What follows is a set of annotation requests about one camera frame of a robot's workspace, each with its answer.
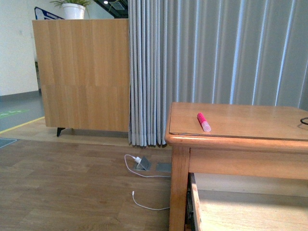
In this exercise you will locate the wooden nightstand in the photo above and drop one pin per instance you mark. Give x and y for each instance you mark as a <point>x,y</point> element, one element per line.
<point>245,140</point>

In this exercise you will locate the open metal floor socket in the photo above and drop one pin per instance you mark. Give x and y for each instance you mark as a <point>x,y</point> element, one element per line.
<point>145,165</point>

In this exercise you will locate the black cabinet leg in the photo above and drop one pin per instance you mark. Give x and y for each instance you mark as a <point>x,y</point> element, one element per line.
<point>59,130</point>

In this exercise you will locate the light wooden cabinet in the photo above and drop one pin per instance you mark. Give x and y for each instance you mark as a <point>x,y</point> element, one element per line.
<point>84,73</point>

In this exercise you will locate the blue wall sign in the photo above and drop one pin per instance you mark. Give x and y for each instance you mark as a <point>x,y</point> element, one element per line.
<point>42,14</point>

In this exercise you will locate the wooden drawer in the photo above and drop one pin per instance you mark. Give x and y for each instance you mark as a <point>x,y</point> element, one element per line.
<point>239,203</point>

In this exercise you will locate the pink marker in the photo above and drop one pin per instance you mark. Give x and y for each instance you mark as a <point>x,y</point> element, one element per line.
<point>203,122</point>

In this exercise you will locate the grey curtain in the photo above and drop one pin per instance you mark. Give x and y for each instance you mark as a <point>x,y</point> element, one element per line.
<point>252,52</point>

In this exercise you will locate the green plant leaves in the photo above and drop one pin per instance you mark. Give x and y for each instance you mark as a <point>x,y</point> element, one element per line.
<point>83,3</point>

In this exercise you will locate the white plant pot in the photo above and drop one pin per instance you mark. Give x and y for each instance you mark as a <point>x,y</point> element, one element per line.
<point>73,11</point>

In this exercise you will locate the white charger plug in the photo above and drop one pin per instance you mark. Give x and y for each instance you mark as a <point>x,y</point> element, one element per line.
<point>138,160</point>

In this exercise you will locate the closed metal floor plate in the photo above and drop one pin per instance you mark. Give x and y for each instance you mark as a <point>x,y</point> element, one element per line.
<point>163,167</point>

